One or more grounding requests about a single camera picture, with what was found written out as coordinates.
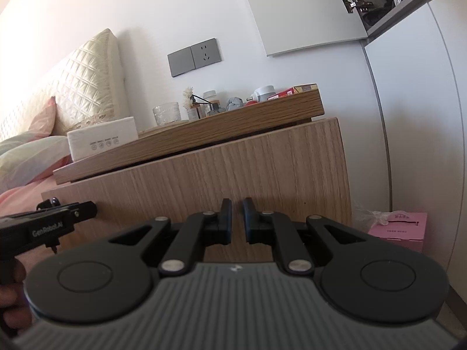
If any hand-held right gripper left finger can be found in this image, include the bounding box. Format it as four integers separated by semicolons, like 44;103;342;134
109;197;233;277

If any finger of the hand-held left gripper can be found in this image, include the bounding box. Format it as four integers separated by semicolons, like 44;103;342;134
58;201;98;227

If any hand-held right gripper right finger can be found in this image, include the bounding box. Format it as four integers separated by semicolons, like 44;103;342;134
243;197;367;276

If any black drawer key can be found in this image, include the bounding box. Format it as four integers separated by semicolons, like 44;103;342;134
36;197;62;254

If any person's left hand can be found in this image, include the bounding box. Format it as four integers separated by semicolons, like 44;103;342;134
0;256;34;340

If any pink blanket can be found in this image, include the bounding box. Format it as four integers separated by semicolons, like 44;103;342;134
0;154;74;220

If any white tissue pack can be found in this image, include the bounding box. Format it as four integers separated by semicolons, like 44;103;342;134
66;116;140;162

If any pastel striped pillow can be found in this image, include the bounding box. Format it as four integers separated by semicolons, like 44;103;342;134
0;135;72;195

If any wooden nightstand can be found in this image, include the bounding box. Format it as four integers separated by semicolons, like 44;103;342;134
41;84;353;260

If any pink pillow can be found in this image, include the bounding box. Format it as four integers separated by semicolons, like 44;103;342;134
27;96;58;141

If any clear plastic bag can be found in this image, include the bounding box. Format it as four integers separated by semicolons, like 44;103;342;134
353;207;389;229

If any small bottle with white cap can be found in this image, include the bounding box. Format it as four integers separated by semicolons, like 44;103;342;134
202;90;221;116

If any clear glass cup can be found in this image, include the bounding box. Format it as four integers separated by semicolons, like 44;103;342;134
152;101;182;128

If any reed diffuser with white flower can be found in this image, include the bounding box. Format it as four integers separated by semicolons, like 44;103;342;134
181;86;217;121

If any white round jar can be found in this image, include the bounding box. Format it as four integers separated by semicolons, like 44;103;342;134
246;85;277;103

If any red cigarette box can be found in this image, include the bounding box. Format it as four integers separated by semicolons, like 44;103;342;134
267;87;303;101

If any cream quilted headboard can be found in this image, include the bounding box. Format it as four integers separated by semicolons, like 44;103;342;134
0;28;129;144

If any pink cardboard box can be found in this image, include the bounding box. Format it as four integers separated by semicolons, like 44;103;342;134
367;210;428;253

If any white wardrobe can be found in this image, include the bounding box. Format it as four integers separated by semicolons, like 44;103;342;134
335;0;467;336

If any white wardrobe door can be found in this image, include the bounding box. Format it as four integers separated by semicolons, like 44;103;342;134
236;0;369;58

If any metal door hinge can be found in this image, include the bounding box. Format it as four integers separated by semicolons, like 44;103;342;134
341;0;375;15

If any grey wall switch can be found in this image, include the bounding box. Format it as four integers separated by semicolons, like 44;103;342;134
167;46;196;78

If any grey wall socket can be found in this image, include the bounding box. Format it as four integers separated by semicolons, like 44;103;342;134
190;37;222;69

